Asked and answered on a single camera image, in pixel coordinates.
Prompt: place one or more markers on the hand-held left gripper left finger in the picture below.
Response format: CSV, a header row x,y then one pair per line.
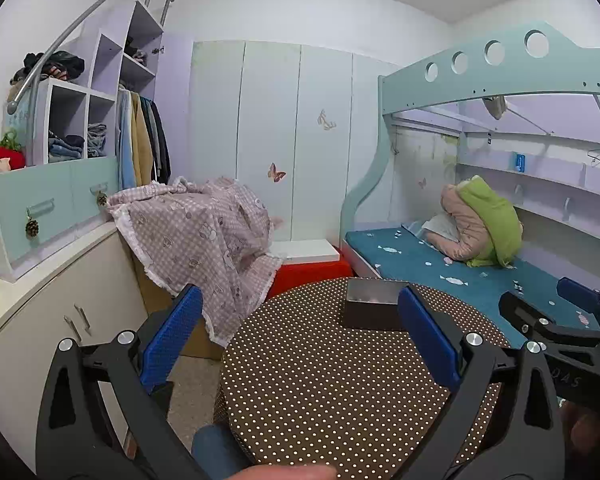
x,y
172,335

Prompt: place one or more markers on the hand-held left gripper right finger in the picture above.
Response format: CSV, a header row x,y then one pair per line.
x,y
427,335

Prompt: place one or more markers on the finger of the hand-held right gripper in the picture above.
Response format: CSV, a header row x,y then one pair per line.
x,y
530,317
577,295

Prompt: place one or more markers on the metal jewelry box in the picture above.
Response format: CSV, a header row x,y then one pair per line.
x,y
370,315

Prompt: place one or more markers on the person's right hand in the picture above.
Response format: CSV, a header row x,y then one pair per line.
x,y
590,430

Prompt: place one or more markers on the person's left hand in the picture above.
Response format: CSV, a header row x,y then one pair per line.
x,y
290,474

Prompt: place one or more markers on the cardboard box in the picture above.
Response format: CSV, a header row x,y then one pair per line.
x,y
152,290

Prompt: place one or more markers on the teal printed mattress sheet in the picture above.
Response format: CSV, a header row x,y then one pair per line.
x,y
420,260

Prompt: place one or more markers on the pink checked blanket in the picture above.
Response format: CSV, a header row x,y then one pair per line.
x,y
205,240

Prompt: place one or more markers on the pink and green quilt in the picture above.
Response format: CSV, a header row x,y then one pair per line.
x,y
495,220

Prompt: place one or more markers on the white pillow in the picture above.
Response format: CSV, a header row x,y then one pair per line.
x,y
442,227

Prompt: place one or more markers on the round brown polka-dot table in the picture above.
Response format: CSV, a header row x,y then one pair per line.
x,y
330,385

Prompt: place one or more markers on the person's blue jeans leg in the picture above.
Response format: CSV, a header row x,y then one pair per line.
x,y
215,450

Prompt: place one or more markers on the red ottoman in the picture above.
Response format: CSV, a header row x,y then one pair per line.
x,y
310,272

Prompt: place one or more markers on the white low cabinet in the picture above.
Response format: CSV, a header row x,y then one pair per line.
x,y
40,300

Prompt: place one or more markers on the small blue box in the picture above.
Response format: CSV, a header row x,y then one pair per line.
x,y
519,161

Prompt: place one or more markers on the white board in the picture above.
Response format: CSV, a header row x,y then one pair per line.
x,y
305,250

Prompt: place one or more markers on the pine cone ornament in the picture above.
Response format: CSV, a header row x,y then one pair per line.
x,y
101,199
32,227

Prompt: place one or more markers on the dark hanging garment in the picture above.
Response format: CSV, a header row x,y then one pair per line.
x,y
160,145

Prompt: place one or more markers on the pink butterfly sticker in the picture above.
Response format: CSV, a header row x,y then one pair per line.
x,y
276,172

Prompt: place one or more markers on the tan hanging coat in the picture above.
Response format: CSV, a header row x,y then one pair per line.
x,y
142,142

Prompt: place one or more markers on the light blue hanging garment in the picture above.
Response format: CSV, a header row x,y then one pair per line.
x,y
125,140

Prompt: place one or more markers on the grey hanging cloth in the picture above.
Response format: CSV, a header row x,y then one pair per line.
x,y
495,105

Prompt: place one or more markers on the folded grey clothes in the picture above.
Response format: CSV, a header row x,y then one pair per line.
x,y
96,139

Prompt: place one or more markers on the teal drawer unit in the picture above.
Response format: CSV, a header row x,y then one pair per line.
x,y
10,200

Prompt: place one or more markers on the folded denim clothes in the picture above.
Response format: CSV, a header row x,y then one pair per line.
x,y
67,145

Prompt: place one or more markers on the pale butterfly sticker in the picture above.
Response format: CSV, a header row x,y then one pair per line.
x,y
326,120

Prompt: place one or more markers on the white wardrobe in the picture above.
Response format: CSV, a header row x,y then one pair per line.
x,y
280,110

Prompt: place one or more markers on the red strawberry plush toy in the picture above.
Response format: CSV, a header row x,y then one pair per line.
x,y
2,152

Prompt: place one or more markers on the grey metal handrail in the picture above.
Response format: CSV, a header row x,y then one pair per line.
x,y
12,106

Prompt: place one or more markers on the lavender stair shelf unit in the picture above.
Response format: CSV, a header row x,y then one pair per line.
x,y
105,55

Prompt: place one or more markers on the dark clothes pile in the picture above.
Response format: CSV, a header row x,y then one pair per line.
x,y
50,65

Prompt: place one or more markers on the white wall shelf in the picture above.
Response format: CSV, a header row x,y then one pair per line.
x,y
545,195

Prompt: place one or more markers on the teal bunk bed frame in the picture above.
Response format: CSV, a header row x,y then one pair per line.
x,y
480,80

